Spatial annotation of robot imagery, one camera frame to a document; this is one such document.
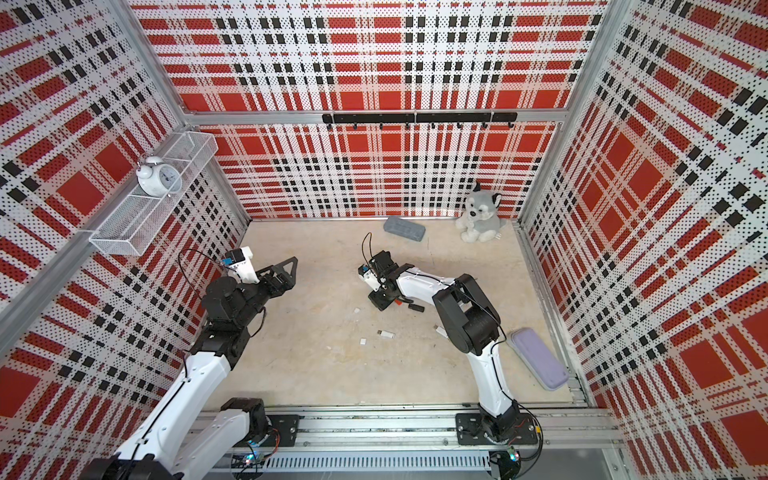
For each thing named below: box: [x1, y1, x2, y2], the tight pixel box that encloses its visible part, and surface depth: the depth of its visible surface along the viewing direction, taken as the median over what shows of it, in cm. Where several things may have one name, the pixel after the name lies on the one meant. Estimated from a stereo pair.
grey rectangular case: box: [383, 216, 426, 242], surface depth 117 cm
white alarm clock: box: [135, 156, 183, 197], surface depth 72 cm
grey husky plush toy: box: [456, 181, 505, 243], surface depth 106 cm
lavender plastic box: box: [507, 327, 570, 391], surface depth 83 cm
